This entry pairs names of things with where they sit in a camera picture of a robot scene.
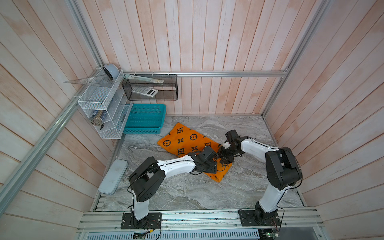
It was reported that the white wire shelf rack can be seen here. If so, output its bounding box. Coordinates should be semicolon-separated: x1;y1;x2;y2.
78;69;133;140

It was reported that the clear plastic ruler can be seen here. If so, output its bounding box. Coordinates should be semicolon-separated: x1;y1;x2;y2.
124;74;164;84

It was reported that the white rectangular plastic lid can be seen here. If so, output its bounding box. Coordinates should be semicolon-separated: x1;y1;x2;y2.
98;159;128;195

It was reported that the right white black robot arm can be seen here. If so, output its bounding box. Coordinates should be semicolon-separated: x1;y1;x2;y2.
219;130;303;215

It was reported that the green circuit board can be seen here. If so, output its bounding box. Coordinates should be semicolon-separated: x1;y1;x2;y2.
259;231;279;240

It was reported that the orange patterned pillowcase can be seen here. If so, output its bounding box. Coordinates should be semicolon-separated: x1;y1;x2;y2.
157;122;233;183

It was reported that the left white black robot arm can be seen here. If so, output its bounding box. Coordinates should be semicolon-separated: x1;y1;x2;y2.
128;146;217;221

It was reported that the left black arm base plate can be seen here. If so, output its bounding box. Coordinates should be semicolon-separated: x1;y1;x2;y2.
121;212;162;230

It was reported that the metal cylindrical brush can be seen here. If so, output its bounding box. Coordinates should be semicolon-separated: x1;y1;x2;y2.
89;110;105;126

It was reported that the round white grey gadget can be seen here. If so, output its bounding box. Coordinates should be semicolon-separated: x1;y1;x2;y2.
103;64;120;81

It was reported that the clear triangle set square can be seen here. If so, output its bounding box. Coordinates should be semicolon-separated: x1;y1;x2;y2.
65;76;111;87

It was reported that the white calculator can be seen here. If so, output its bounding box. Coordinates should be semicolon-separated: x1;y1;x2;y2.
132;88;159;98

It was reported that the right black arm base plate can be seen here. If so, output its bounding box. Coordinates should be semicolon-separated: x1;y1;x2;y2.
238;209;281;227

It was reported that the teal plastic basket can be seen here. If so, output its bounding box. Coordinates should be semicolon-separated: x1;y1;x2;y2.
123;104;166;134

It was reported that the black wire mesh basket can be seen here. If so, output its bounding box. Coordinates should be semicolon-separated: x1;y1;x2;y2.
122;74;179;101

